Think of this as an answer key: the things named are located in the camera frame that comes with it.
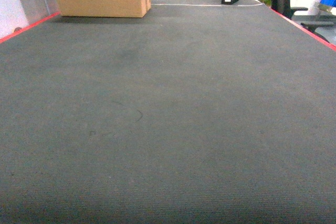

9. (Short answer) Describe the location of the black office chair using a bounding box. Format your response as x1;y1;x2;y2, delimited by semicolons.
268;0;335;44

